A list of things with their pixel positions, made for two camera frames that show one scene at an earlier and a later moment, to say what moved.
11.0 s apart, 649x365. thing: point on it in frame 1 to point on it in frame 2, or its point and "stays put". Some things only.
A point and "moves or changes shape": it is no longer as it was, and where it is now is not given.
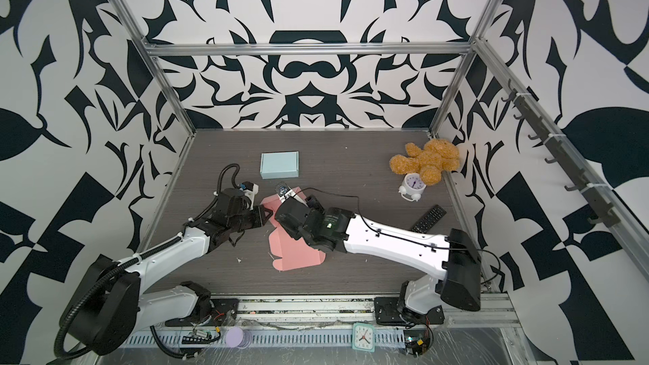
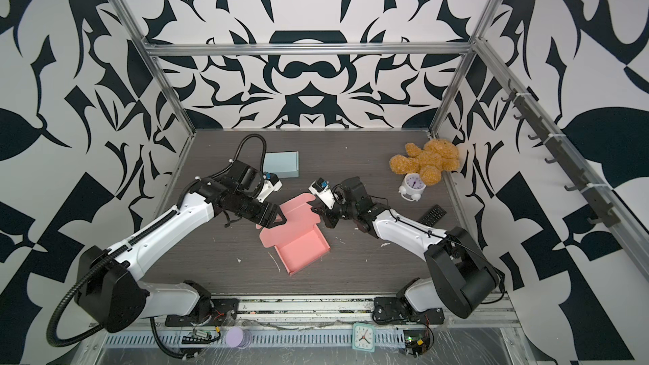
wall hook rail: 603,210 stays put
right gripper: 291,226 to 329,214
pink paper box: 295,253 moves or changes shape
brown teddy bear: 438,155 stays put
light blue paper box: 280,165 stays put
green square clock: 363,337 stays put
